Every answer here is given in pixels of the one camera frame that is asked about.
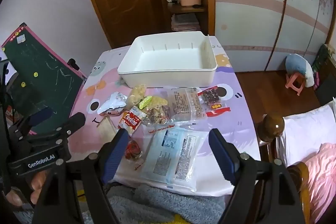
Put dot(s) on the small red label packet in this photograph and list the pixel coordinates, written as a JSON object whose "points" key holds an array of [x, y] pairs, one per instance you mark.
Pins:
{"points": [[134, 149]]}

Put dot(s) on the clear printed biscuit packet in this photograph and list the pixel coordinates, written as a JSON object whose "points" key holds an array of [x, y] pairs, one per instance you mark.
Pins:
{"points": [[183, 106]]}

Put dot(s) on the small green snack packet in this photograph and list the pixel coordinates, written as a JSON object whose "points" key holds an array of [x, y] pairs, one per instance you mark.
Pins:
{"points": [[145, 102]]}

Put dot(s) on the brown orange snack packet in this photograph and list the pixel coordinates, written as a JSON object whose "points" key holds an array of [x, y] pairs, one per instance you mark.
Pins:
{"points": [[106, 129]]}

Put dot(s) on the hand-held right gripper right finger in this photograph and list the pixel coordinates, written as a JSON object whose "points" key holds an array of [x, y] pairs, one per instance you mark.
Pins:
{"points": [[223, 158]]}

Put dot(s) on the green chalkboard with pink frame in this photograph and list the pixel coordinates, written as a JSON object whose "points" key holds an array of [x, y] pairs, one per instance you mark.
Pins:
{"points": [[39, 77]]}

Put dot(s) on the pink plastic stool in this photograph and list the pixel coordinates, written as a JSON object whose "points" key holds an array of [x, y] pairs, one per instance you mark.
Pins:
{"points": [[295, 82]]}

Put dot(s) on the pale floral wardrobe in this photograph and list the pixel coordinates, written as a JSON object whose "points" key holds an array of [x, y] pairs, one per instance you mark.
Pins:
{"points": [[249, 29]]}

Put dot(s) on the white plastic bin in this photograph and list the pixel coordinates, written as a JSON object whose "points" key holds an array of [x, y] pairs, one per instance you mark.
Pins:
{"points": [[168, 58]]}

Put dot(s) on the wooden bed frame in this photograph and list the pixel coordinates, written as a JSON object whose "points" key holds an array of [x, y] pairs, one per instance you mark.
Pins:
{"points": [[271, 127]]}

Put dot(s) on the dark wooden cabinet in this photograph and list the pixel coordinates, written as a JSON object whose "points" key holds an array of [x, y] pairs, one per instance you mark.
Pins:
{"points": [[326, 90]]}

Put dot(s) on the pink blanket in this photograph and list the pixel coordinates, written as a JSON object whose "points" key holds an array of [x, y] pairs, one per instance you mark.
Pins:
{"points": [[323, 174]]}

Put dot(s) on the folded towels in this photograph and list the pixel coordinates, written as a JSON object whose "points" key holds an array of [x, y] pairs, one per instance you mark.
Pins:
{"points": [[185, 23]]}

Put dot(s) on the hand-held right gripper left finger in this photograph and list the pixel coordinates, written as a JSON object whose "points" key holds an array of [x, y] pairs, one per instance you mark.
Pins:
{"points": [[115, 157]]}

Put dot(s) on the black clip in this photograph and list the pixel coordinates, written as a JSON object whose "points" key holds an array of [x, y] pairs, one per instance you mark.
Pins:
{"points": [[73, 64]]}

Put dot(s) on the white silver snack packet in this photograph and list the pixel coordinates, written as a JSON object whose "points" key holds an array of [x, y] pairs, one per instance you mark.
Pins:
{"points": [[113, 104]]}

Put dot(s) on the nut bag with blue header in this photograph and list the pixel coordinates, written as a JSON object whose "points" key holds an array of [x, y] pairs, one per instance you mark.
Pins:
{"points": [[157, 115]]}

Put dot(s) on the blue plush cushion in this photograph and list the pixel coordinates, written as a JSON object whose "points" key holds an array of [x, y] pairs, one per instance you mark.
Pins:
{"points": [[295, 62]]}

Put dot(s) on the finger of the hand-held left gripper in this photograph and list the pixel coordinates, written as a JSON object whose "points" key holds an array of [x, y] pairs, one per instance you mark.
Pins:
{"points": [[39, 116], [74, 120]]}

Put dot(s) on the white pillow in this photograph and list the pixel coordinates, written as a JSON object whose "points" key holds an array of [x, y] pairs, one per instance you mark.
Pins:
{"points": [[307, 132]]}

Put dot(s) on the pale puffs bag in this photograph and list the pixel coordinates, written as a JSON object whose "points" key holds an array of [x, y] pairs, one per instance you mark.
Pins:
{"points": [[137, 94]]}

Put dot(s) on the red dates packet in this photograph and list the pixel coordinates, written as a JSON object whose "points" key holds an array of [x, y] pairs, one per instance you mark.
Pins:
{"points": [[214, 99]]}

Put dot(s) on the grey fluffy blanket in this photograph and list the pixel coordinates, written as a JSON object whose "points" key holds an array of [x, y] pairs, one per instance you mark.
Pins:
{"points": [[157, 203]]}

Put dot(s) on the cartoon printed tablecloth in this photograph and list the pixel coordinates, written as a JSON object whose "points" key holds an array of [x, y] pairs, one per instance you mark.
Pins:
{"points": [[236, 119]]}

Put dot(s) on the yellow puffs bag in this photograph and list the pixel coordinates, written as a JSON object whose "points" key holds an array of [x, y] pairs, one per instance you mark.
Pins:
{"points": [[158, 101]]}

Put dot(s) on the red white cookie packet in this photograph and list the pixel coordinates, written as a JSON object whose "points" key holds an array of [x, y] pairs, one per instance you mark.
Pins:
{"points": [[130, 121]]}

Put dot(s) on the person's left hand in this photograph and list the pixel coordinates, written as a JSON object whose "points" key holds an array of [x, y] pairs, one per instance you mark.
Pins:
{"points": [[36, 184]]}

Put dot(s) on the green bag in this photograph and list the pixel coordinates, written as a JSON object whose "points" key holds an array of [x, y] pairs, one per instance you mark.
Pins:
{"points": [[321, 56]]}

